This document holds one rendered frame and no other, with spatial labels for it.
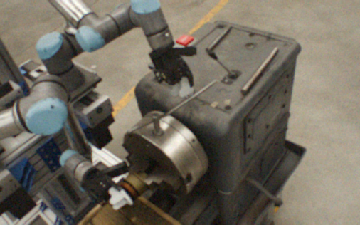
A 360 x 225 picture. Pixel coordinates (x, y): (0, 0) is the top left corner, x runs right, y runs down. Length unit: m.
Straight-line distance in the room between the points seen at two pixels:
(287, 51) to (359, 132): 1.61
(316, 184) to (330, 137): 0.47
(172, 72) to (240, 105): 0.28
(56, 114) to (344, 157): 2.11
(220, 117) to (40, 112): 0.56
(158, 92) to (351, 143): 1.86
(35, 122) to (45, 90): 0.10
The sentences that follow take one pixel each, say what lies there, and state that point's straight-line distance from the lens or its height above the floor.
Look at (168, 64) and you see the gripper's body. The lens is 0.99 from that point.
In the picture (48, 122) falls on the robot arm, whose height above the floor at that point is 1.37.
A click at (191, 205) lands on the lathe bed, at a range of 1.34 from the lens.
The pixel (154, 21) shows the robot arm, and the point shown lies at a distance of 0.94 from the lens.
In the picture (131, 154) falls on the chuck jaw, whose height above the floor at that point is 1.16.
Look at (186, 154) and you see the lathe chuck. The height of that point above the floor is 1.18.
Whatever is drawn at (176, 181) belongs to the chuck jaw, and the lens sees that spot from 1.11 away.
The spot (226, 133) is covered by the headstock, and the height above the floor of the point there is 1.22.
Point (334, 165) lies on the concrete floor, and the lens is 2.59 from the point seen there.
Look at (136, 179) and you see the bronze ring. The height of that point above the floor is 1.12.
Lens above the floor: 2.02
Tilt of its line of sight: 44 degrees down
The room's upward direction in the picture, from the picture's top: 11 degrees counter-clockwise
